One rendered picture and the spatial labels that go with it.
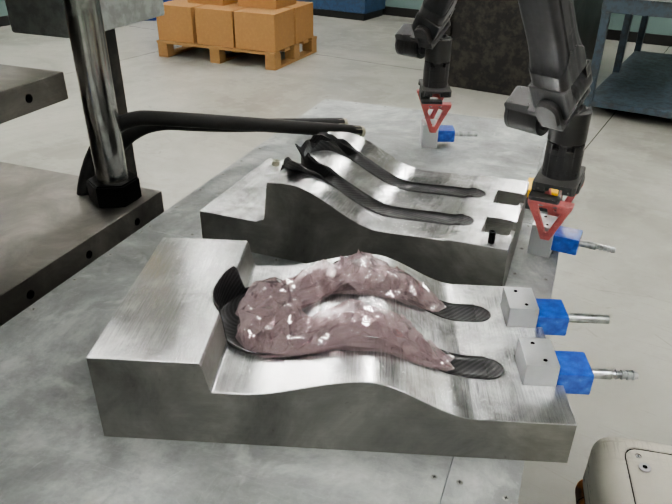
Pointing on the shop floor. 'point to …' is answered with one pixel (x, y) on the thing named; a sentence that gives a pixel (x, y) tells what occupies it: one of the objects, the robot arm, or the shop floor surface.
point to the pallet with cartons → (238, 29)
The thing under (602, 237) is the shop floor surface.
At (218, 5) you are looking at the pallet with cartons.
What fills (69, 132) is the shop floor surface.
